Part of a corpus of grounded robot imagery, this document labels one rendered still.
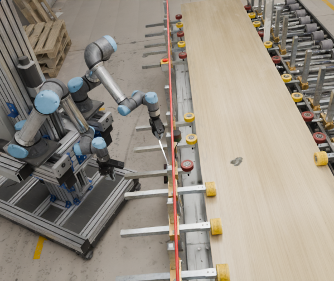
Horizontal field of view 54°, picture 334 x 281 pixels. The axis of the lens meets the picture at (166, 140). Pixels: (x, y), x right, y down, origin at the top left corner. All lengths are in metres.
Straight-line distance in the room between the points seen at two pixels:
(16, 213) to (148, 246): 1.19
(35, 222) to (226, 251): 1.80
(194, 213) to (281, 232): 0.63
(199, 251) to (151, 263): 0.79
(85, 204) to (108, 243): 0.38
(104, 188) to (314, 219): 1.84
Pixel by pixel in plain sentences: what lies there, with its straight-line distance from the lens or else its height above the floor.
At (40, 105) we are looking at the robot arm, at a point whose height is 1.51.
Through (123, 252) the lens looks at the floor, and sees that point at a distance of 2.88.
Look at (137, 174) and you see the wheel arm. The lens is 2.17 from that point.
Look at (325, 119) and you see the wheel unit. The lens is 2.55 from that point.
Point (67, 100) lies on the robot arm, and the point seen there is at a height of 1.42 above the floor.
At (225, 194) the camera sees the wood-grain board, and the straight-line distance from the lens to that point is 1.94.
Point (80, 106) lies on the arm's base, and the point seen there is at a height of 1.10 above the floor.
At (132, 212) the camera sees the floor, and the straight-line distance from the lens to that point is 3.09.
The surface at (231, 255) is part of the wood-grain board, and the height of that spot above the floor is 0.90.
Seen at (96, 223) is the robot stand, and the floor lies 0.23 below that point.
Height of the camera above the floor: 2.41
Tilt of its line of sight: 41 degrees down
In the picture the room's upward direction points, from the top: 10 degrees counter-clockwise
